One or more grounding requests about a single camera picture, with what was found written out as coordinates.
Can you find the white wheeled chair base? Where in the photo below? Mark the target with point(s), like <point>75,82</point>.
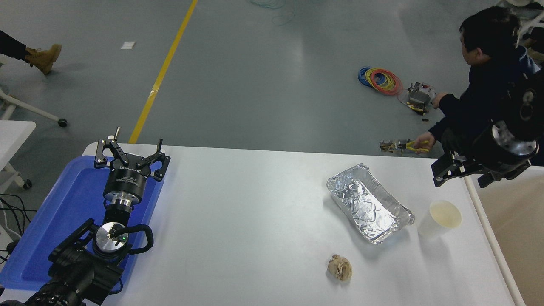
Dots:
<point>29,108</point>

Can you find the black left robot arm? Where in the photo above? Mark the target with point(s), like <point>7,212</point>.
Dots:
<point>76,272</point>

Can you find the person's right hand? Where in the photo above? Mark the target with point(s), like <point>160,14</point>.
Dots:
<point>439,101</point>

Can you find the person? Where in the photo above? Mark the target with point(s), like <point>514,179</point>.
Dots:
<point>536,53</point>
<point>42,57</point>
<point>480,97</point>

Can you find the silver foil tray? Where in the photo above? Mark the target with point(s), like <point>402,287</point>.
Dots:
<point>367,206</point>

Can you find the person's left hand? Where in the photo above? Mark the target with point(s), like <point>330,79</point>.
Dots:
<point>425,141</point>

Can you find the large pale bin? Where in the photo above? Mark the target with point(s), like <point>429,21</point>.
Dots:
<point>518,229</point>

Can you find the blue plastic tray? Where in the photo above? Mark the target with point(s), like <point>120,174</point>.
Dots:
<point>55,212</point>

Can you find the white side table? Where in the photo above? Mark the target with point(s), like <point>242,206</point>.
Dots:
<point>12,136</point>

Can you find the white paper cup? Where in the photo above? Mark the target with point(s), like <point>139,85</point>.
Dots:
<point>433,227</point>

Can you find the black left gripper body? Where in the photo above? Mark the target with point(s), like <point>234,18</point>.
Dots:
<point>125,182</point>

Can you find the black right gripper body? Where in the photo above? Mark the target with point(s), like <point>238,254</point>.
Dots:
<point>488,148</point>

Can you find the crumpled tan paper ball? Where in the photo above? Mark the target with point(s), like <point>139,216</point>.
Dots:
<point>340,267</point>

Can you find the white paper scrap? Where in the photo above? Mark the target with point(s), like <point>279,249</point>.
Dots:
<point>128,45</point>

